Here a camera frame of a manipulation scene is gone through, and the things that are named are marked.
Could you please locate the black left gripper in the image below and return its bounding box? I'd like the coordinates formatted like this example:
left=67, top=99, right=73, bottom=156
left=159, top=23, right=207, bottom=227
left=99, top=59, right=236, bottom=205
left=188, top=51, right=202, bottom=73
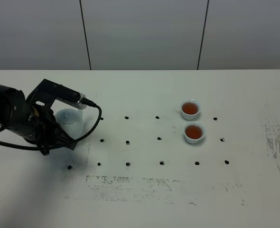
left=25, top=104, right=77, bottom=156

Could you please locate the pale blue porcelain teapot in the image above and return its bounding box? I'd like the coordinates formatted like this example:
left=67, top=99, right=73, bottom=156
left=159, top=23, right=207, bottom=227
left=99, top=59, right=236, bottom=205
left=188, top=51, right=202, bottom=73
left=55, top=109, right=84, bottom=139

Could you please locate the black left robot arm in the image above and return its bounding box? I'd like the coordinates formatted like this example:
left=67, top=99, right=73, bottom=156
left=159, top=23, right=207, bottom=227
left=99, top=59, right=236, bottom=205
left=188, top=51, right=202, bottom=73
left=0, top=79, right=81, bottom=156

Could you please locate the far blue porcelain teacup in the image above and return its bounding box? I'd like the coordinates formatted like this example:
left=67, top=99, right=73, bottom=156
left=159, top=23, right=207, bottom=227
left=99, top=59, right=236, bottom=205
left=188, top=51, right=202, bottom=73
left=180, top=99, right=201, bottom=120

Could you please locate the blue porcelain teacup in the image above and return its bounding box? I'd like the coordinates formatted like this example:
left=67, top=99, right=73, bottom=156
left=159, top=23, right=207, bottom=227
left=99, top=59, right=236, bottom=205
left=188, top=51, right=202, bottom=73
left=180, top=99, right=201, bottom=120
left=183, top=121, right=205, bottom=144

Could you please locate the near blue porcelain teacup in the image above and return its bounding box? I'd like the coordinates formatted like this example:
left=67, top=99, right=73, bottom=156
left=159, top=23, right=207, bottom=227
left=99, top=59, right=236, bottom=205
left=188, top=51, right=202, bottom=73
left=183, top=121, right=205, bottom=144

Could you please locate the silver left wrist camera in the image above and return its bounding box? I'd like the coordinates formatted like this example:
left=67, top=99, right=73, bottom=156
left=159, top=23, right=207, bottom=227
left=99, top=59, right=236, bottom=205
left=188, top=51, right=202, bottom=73
left=26, top=79, right=86, bottom=110

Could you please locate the black camera cable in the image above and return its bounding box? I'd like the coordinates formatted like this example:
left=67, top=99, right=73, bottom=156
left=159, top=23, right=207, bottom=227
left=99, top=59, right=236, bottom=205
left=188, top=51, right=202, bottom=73
left=0, top=98, right=102, bottom=152

